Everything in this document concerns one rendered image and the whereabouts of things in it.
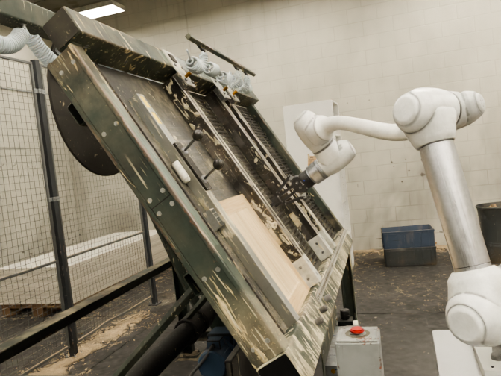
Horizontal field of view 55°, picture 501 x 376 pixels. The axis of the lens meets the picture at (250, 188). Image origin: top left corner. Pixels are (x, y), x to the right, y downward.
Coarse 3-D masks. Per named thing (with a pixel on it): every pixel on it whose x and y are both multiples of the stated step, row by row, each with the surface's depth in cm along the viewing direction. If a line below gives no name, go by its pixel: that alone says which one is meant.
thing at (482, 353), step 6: (474, 348) 154; (480, 348) 152; (486, 348) 152; (480, 354) 147; (486, 354) 147; (480, 360) 143; (486, 360) 143; (492, 360) 142; (480, 366) 143; (486, 366) 138; (492, 366) 137; (498, 366) 138; (486, 372) 136; (492, 372) 135; (498, 372) 135
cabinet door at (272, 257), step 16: (224, 208) 176; (240, 208) 190; (240, 224) 180; (256, 224) 196; (256, 240) 184; (272, 240) 199; (272, 256) 188; (272, 272) 176; (288, 272) 191; (288, 288) 180; (304, 288) 195
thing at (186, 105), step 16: (176, 64) 207; (176, 80) 209; (176, 96) 209; (192, 112) 208; (192, 128) 209; (208, 128) 207; (208, 144) 207; (224, 144) 209; (224, 160) 206; (240, 176) 205; (240, 192) 205; (256, 192) 204; (256, 208) 204; (272, 224) 203; (288, 240) 202; (288, 256) 202; (304, 256) 203; (304, 272) 201
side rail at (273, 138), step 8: (256, 112) 348; (256, 120) 349; (264, 120) 350; (264, 128) 348; (272, 136) 347; (272, 144) 347; (280, 144) 346; (280, 152) 346; (288, 152) 350; (288, 160) 345; (296, 168) 344; (312, 192) 342; (320, 200) 341; (320, 208) 342; (328, 208) 343; (328, 216) 341; (336, 224) 340; (336, 232) 340
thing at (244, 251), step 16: (144, 96) 172; (144, 112) 167; (160, 128) 166; (160, 144) 167; (176, 160) 166; (192, 176) 165; (208, 192) 165; (208, 208) 164; (240, 240) 162; (240, 256) 162; (256, 256) 166; (256, 272) 161; (272, 288) 160; (272, 304) 161; (288, 304) 162; (288, 320) 160
